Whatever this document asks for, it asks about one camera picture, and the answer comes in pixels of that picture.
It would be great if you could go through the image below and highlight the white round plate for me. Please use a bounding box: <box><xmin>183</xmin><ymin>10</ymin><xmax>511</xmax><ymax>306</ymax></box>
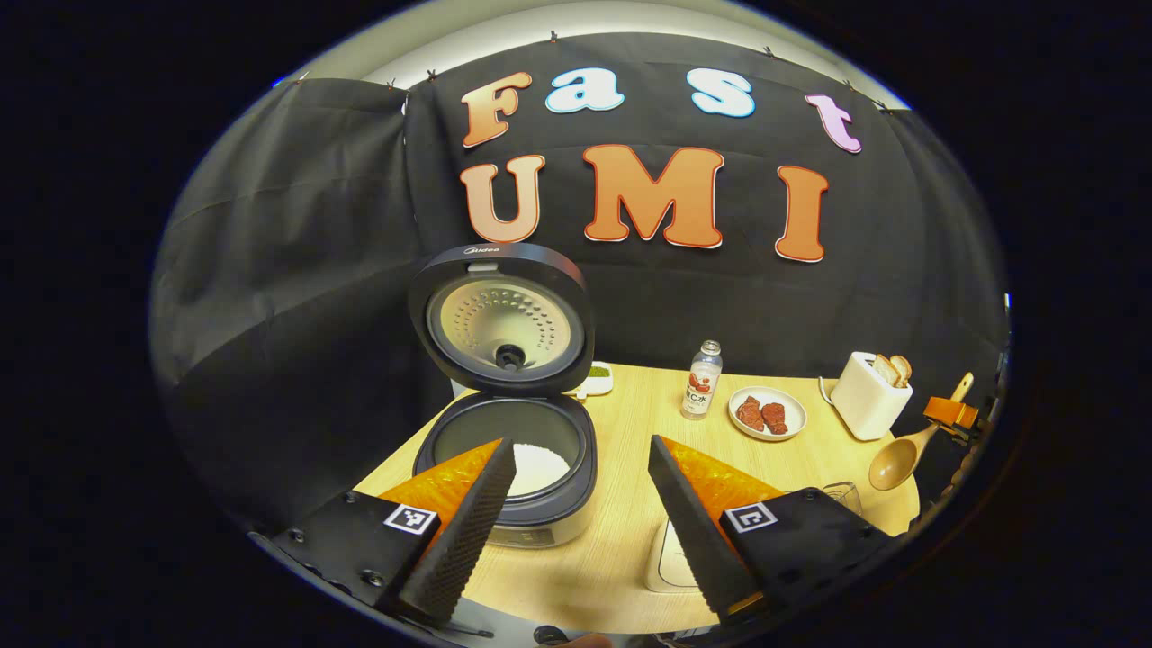
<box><xmin>727</xmin><ymin>386</ymin><xmax>808</xmax><ymax>442</ymax></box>

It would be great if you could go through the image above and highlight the silver and black rice cooker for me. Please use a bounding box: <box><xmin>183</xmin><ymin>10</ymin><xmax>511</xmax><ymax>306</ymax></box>
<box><xmin>408</xmin><ymin>243</ymin><xmax>599</xmax><ymax>548</ymax></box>

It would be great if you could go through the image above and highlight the white toaster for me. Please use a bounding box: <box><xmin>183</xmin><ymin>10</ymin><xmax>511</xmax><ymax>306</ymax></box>
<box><xmin>830</xmin><ymin>351</ymin><xmax>914</xmax><ymax>442</ymax></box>

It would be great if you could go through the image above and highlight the black backdrop cloth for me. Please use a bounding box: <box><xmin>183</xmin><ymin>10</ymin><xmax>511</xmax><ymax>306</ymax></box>
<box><xmin>148</xmin><ymin>31</ymin><xmax>1011</xmax><ymax>532</ymax></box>

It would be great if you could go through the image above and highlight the white rice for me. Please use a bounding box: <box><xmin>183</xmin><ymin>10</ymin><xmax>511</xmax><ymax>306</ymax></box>
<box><xmin>508</xmin><ymin>441</ymin><xmax>573</xmax><ymax>498</ymax></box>

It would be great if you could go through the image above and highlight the wooden spoon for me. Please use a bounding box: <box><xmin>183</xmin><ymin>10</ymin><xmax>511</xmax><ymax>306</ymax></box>
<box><xmin>868</xmin><ymin>372</ymin><xmax>976</xmax><ymax>491</ymax></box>

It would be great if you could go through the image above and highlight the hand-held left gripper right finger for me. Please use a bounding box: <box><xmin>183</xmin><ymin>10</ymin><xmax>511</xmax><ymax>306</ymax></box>
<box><xmin>648</xmin><ymin>435</ymin><xmax>901</xmax><ymax>622</ymax></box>

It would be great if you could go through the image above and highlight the white divided bean dish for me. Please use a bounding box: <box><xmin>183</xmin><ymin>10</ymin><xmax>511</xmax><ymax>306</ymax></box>
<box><xmin>565</xmin><ymin>362</ymin><xmax>615</xmax><ymax>401</ymax></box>

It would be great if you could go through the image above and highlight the clear plastic drink bottle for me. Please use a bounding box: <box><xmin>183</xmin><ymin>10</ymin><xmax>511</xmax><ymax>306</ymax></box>
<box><xmin>681</xmin><ymin>340</ymin><xmax>724</xmax><ymax>421</ymax></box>

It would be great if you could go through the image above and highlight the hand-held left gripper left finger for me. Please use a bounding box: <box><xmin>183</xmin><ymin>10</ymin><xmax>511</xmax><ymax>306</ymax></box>
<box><xmin>270</xmin><ymin>438</ymin><xmax>518</xmax><ymax>626</ymax></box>

